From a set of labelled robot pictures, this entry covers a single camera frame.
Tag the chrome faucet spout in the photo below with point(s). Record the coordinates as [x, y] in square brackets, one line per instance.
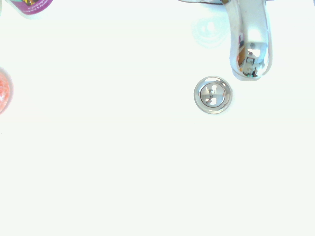
[253, 32]

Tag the chrome sink drain stopper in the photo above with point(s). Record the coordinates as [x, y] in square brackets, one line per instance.
[213, 95]

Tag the purple labelled soap bottle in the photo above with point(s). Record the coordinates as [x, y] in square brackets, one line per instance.
[32, 6]

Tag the white ceramic sink basin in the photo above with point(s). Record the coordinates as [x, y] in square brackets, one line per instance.
[123, 159]

